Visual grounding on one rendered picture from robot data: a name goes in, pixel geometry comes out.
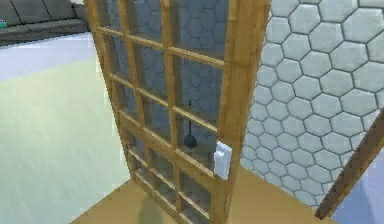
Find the wooden glass-paned room door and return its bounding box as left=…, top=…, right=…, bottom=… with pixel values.
left=83, top=0, right=273, bottom=224

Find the white door handle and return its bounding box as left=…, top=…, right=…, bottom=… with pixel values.
left=213, top=140, right=233, bottom=181

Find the grey sofa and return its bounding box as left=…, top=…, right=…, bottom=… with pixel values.
left=0, top=0, right=91, bottom=48

